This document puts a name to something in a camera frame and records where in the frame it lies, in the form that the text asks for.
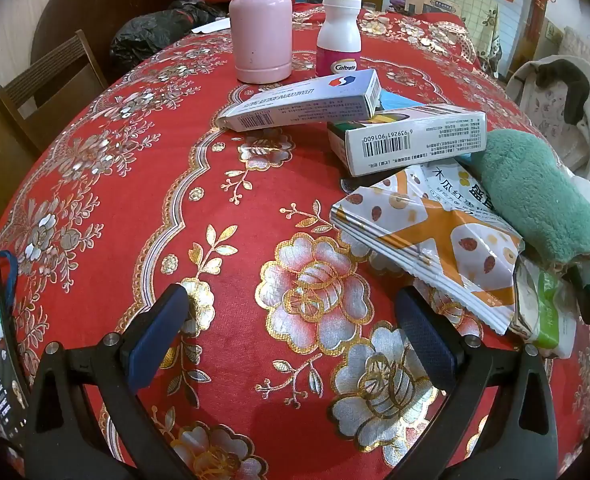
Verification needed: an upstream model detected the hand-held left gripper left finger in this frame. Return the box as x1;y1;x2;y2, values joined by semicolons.
25;284;211;480

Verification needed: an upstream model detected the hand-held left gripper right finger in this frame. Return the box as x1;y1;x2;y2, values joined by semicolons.
390;287;561;480

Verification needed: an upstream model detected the white and green packet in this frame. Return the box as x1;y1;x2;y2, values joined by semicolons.
512;255;583;359

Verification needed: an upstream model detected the orange and white snack wrapper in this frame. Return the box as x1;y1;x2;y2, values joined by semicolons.
330;157;525;336

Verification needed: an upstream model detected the person's right forearm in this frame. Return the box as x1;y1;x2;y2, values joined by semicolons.
468;129;590;273

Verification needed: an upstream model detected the red floral tablecloth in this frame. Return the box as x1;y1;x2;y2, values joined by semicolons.
0;2;590;480

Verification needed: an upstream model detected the white box with rainbow print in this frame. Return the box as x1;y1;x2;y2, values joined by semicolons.
326;104;488;177

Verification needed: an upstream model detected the white padded jacket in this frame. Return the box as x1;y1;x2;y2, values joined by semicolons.
505;57;590;181

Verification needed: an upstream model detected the dark grey cloth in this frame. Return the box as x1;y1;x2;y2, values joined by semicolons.
535;59;590;126

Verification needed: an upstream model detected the blue plastic packet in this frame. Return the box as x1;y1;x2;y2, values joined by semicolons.
377;89;426;111

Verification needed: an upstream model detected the white and blue medicine box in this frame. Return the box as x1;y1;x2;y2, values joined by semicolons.
216;69;382;132

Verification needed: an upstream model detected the wooden chair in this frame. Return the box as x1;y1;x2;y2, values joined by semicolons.
0;29;110;156

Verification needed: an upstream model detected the black plastic bag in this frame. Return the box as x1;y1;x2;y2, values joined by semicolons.
110;0;233;73

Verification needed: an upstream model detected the pale floral cloth cover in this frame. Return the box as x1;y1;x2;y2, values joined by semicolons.
427;0;501;76

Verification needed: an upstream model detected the white pill bottle pink label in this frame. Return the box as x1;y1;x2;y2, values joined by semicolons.
316;0;362;80

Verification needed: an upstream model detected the white paper sheet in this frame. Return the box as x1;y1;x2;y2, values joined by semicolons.
192;17;233;36

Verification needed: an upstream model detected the pink insulated bottle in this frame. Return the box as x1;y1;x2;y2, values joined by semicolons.
228;0;294;84

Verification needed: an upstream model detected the cardboard box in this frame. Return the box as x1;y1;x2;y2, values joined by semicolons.
406;0;463;16

